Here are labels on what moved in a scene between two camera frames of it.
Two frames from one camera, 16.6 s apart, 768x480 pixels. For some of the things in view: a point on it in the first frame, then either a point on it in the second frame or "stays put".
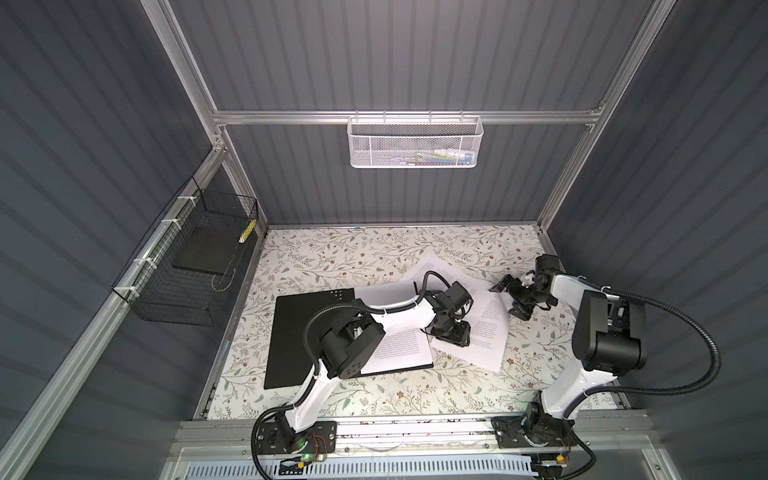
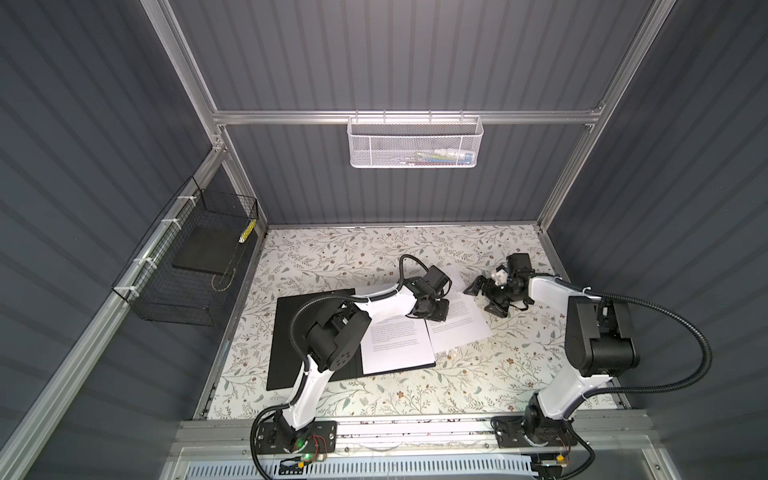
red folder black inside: (288, 357) stays put
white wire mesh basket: (414, 142) stays put
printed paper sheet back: (487, 314) to (395, 342)
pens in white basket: (443, 156) stays put
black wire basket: (182, 273) stays put
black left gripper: (462, 337) to (441, 314)
